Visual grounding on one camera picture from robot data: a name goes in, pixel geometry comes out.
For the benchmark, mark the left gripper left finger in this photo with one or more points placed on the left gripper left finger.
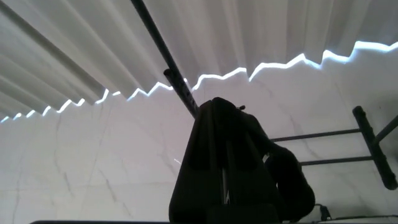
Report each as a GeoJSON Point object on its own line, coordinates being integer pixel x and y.
{"type": "Point", "coordinates": [196, 174]}

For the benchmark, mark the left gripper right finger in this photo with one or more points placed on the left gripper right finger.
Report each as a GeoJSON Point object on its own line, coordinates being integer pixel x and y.
{"type": "Point", "coordinates": [245, 186]}

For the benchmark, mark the black garment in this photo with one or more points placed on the black garment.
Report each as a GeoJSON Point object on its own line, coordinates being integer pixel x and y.
{"type": "Point", "coordinates": [292, 183]}

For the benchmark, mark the black clothes rack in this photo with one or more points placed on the black clothes rack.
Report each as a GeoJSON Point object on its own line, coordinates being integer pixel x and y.
{"type": "Point", "coordinates": [374, 149]}

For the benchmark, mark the white curtain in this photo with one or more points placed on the white curtain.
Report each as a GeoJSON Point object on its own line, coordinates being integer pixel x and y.
{"type": "Point", "coordinates": [93, 37]}

